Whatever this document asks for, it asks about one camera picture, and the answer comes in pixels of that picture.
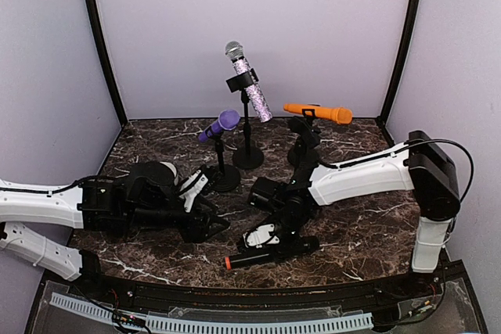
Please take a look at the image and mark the black microphone orange cap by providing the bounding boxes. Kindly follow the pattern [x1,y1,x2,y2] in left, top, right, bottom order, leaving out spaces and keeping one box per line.
[225,236,319,270]

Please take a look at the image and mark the black stand ring clip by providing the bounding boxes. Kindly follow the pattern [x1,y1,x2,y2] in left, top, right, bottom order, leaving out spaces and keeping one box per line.
[207,127,240,192]

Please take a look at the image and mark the tall stand large clip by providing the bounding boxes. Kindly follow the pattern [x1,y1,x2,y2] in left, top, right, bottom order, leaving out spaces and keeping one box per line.
[226,68,264,170]

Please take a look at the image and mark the purple toy microphone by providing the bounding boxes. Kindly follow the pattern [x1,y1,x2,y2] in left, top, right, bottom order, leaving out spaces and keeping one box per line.
[198,109,240,142]

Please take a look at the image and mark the small black stand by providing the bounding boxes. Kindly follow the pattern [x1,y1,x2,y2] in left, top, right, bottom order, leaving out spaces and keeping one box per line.
[287,116,320,191]
[287,115,320,167]

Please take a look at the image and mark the orange toy microphone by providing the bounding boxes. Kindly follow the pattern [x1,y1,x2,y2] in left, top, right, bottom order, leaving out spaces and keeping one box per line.
[283,103,353,125]

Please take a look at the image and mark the glitter microphone silver head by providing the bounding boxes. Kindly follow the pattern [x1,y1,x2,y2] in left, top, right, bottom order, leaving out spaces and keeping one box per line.
[225,41,272,123]

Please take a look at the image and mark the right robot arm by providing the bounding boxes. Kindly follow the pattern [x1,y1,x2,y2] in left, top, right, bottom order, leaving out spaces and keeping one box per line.
[243,131,464,274]

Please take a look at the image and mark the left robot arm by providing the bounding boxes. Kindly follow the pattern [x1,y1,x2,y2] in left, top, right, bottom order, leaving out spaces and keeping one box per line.
[1,161,229,283]

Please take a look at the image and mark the white bowl black rim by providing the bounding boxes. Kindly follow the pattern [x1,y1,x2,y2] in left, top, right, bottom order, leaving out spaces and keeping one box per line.
[161,161,179,185]

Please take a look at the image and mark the white cable duct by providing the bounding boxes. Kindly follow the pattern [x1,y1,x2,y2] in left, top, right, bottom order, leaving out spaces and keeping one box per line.
[49,293,374,333]

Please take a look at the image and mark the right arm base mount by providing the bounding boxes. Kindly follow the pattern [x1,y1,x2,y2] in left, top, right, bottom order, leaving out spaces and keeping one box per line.
[414,273,443,296]

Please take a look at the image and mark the black table front rail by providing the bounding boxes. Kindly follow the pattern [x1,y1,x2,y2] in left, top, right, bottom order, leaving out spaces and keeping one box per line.
[42,259,467,314]

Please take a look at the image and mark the left black corner post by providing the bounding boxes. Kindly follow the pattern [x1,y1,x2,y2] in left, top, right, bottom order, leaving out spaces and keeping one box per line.
[85,0,128,127]

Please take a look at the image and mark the black corner post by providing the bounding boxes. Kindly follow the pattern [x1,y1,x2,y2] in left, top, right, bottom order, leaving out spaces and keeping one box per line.
[377,0,420,128]
[85,0,128,127]

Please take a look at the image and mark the right black corner post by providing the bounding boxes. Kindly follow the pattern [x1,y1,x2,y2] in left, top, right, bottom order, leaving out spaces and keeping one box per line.
[377,0,420,128]

